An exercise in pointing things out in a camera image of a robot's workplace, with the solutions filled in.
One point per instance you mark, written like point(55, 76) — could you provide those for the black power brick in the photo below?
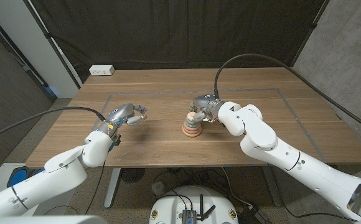
point(255, 214)

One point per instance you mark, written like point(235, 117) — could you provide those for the round black fan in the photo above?
point(132, 174)

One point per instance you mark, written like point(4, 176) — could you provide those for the grey router with black antennas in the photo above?
point(189, 215)

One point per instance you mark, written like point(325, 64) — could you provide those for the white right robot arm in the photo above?
point(292, 155)

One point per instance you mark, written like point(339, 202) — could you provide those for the round grey floor object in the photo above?
point(158, 188)

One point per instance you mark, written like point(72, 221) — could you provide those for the white robot torso base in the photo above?
point(171, 205)

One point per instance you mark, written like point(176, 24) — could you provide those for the blue foot pedal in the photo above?
point(39, 171)
point(18, 175)

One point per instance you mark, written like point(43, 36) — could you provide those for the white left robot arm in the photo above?
point(49, 177)

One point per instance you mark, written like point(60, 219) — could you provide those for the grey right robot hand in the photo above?
point(205, 101)

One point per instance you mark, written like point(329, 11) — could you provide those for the white power strip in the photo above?
point(101, 70)

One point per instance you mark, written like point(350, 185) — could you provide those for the black backdrop curtain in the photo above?
point(180, 31)

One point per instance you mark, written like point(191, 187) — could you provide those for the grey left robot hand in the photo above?
point(123, 111)

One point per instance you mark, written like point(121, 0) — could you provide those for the black backdrop stand pole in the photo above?
point(312, 26)
point(53, 43)

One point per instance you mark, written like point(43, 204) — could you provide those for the grey table leg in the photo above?
point(272, 186)

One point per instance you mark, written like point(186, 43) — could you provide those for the white table leg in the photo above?
point(113, 186)

